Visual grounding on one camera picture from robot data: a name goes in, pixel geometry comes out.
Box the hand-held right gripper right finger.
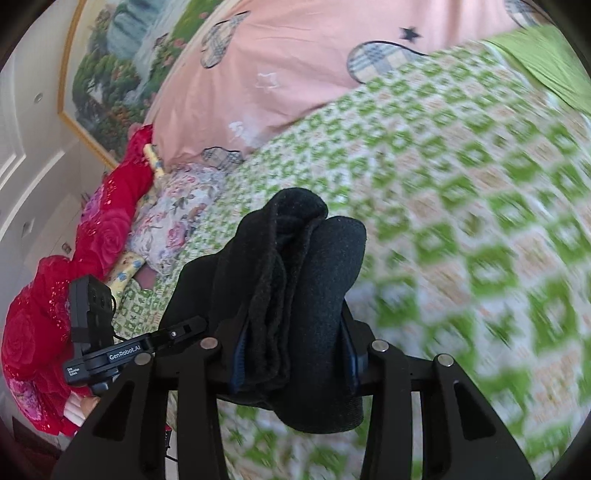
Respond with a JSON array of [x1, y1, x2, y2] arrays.
[[339, 307, 536, 480]]

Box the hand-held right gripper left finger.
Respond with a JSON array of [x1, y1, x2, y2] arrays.
[[51, 318, 252, 480]]

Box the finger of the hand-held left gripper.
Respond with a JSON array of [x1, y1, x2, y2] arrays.
[[148, 316, 208, 352]]

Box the black pants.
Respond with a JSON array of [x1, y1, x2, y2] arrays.
[[164, 187, 368, 435]]

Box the red rose blanket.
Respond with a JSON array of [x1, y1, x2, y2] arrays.
[[0, 124, 158, 437]]

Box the floral ruffled pillow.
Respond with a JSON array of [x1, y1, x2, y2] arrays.
[[127, 166, 227, 275]]

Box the white door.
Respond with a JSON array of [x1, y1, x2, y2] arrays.
[[0, 46, 79, 241]]

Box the green checked bedsheet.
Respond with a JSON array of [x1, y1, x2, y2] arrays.
[[113, 28, 591, 480]]

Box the framed landscape painting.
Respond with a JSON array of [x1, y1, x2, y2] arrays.
[[58, 0, 252, 169]]

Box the pink quilt with plaid hearts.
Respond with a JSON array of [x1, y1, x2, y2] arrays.
[[152, 0, 550, 169]]

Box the plain green cloth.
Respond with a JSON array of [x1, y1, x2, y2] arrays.
[[485, 23, 591, 116]]

